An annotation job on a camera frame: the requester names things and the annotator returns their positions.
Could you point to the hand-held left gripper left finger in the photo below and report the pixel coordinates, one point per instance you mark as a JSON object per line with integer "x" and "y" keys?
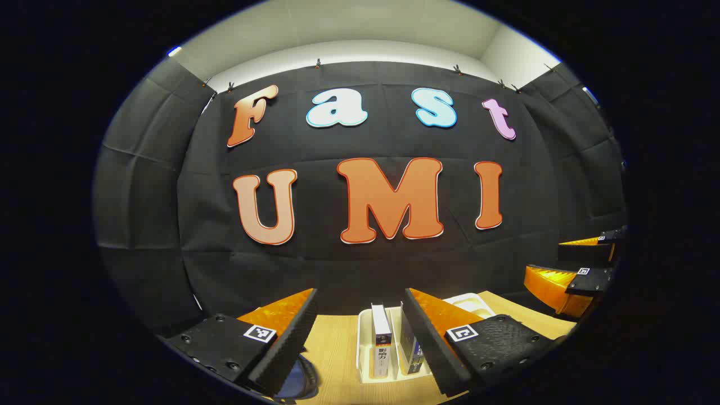
{"x": 292, "y": 337}

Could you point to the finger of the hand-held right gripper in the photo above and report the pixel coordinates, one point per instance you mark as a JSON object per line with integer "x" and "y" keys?
{"x": 585, "y": 254}
{"x": 590, "y": 281}

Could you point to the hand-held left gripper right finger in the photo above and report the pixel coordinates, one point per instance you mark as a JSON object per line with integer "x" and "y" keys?
{"x": 430, "y": 343}

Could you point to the dark blue cover book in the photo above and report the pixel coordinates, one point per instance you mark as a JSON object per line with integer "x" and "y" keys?
{"x": 409, "y": 349}

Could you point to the blue schoolbag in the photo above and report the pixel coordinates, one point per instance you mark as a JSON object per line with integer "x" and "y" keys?
{"x": 298, "y": 382}

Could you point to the grey cover book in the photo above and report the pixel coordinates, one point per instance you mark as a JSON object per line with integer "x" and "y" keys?
{"x": 381, "y": 349}

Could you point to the cream plastic bookshelf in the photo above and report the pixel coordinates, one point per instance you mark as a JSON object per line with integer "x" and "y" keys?
{"x": 364, "y": 349}

